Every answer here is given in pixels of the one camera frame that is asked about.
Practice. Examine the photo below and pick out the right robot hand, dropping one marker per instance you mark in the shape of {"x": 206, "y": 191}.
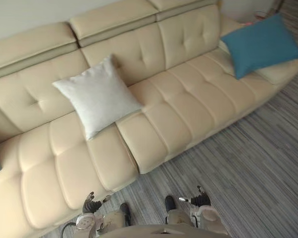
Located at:
{"x": 200, "y": 198}

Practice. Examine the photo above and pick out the blue square cushion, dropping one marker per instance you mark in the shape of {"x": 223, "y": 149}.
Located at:
{"x": 260, "y": 44}

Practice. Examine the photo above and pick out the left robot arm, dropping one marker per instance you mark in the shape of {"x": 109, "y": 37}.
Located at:
{"x": 85, "y": 221}

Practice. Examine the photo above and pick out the cream leather sofa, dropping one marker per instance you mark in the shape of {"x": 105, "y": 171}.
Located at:
{"x": 183, "y": 94}

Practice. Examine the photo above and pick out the robot body and legs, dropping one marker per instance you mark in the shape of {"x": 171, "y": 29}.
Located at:
{"x": 149, "y": 223}

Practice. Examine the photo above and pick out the white square cushion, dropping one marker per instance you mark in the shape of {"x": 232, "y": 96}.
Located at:
{"x": 99, "y": 96}

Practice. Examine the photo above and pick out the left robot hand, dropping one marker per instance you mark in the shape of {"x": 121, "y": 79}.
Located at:
{"x": 90, "y": 204}

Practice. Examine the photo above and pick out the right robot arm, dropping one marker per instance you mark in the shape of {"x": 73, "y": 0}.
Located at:
{"x": 203, "y": 219}

